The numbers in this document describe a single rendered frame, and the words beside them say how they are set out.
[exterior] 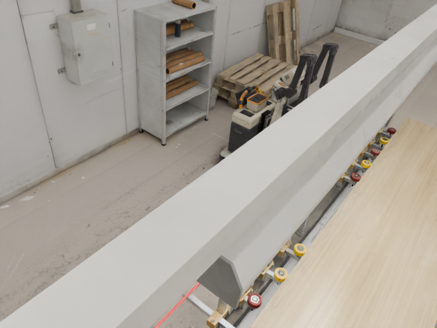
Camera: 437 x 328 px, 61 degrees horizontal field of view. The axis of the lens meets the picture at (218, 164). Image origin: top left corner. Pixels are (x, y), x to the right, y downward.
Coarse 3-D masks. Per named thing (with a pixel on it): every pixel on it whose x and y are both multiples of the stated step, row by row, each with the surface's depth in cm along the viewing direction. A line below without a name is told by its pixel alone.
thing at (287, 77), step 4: (292, 68) 346; (296, 68) 347; (288, 72) 345; (292, 72) 343; (304, 72) 354; (284, 76) 349; (288, 76) 346; (292, 76) 344; (284, 80) 351; (288, 80) 348; (300, 80) 346; (288, 84) 350
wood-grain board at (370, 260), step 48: (432, 144) 354; (384, 192) 291; (432, 192) 297; (336, 240) 247; (384, 240) 250; (432, 240) 255; (288, 288) 214; (336, 288) 217; (384, 288) 220; (432, 288) 223
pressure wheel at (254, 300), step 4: (248, 296) 207; (252, 296) 207; (256, 296) 208; (260, 296) 207; (248, 300) 205; (252, 300) 205; (256, 300) 206; (260, 300) 206; (248, 304) 205; (252, 304) 203; (256, 304) 203; (260, 304) 204
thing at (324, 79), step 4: (332, 48) 336; (332, 52) 337; (336, 52) 342; (328, 56) 344; (332, 56) 342; (328, 60) 346; (332, 60) 344; (328, 64) 348; (332, 64) 350; (328, 68) 350; (324, 72) 354; (328, 72) 352; (324, 76) 355; (328, 76) 355; (324, 80) 357; (320, 84) 361; (324, 84) 358
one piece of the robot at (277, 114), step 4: (280, 80) 358; (276, 84) 354; (280, 84) 352; (284, 84) 354; (300, 84) 372; (272, 88) 360; (284, 88) 351; (284, 100) 364; (276, 104) 374; (280, 104) 370; (284, 104) 366; (276, 108) 375; (276, 112) 376; (280, 112) 374; (272, 116) 378; (276, 116) 375; (280, 116) 372; (272, 120) 380
